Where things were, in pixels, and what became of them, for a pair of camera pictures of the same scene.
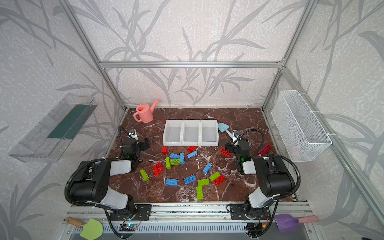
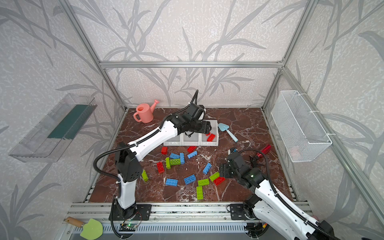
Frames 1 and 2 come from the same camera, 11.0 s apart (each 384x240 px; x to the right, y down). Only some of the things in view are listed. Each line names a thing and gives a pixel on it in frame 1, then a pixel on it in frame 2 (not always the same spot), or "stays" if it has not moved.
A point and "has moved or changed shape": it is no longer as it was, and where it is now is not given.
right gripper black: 231,146 → 227,169
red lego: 225,153 → 210,137
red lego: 219,180 stays
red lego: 164,150 stays
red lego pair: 157,169 has moved or changed shape
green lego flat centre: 175,161 stays
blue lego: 171,182 stays
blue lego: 194,153 stays
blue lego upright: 182,158 stays
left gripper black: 141,144 → 202,127
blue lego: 207,168 stays
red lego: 191,149 stays
